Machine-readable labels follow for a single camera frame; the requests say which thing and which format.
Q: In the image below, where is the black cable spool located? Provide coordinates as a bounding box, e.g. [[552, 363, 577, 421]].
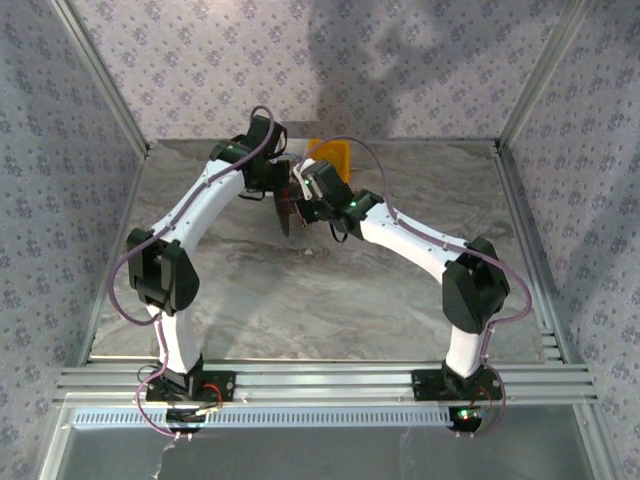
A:
[[272, 183, 303, 238]]

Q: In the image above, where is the yellow plastic box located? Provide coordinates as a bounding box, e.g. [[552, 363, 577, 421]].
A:
[[306, 138, 353, 183]]

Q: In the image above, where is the grey metal sheet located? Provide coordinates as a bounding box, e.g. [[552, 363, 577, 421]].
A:
[[47, 424, 599, 480]]

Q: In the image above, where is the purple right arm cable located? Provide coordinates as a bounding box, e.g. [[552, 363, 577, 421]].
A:
[[298, 136, 534, 440]]

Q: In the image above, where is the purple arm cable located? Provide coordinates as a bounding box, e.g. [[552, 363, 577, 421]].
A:
[[298, 136, 534, 440], [108, 104, 277, 441]]

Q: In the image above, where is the aluminium side rail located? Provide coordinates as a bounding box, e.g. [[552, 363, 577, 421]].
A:
[[492, 139, 577, 362], [77, 142, 152, 364]]

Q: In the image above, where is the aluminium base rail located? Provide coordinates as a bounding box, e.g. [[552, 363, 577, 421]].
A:
[[53, 358, 600, 407]]

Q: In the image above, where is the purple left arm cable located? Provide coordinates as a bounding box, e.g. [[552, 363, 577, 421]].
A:
[[108, 104, 277, 441]]

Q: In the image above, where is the aluminium corner post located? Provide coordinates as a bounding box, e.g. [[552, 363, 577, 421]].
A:
[[494, 0, 597, 147], [48, 0, 151, 151]]

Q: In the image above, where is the white slotted cable duct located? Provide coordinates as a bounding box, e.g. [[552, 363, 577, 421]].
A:
[[64, 406, 457, 429]]

